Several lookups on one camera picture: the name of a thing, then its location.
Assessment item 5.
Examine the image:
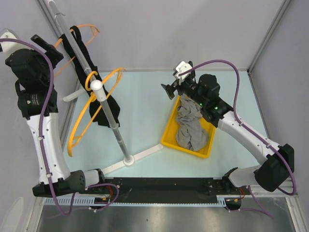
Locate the grey tank top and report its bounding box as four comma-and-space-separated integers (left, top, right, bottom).
176, 94, 209, 152

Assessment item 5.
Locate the orange plastic hanger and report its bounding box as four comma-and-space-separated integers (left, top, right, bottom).
53, 23, 101, 77

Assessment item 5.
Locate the yellow plastic hanger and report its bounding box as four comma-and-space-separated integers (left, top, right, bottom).
67, 67, 126, 157

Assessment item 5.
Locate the black tank top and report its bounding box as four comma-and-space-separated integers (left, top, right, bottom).
59, 25, 121, 128

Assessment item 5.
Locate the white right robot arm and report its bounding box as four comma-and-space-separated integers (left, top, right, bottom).
162, 74, 294, 194

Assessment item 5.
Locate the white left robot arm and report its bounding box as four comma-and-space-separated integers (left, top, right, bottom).
0, 35, 107, 198

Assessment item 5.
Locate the yellow plastic tray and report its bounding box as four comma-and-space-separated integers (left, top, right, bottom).
161, 96, 216, 159

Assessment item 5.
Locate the silver clothes rack pole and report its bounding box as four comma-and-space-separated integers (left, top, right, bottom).
48, 0, 131, 161

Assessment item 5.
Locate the white rack base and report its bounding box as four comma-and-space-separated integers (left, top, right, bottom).
62, 88, 162, 174

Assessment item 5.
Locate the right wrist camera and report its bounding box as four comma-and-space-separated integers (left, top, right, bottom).
173, 61, 193, 85

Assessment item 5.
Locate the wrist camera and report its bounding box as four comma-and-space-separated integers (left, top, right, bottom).
173, 61, 193, 85
0, 29, 19, 53

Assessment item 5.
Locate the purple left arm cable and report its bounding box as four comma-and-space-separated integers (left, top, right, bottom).
0, 38, 73, 216

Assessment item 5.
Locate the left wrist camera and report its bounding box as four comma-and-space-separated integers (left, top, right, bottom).
0, 29, 19, 53

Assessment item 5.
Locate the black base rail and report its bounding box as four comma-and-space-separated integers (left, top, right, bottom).
105, 177, 248, 204

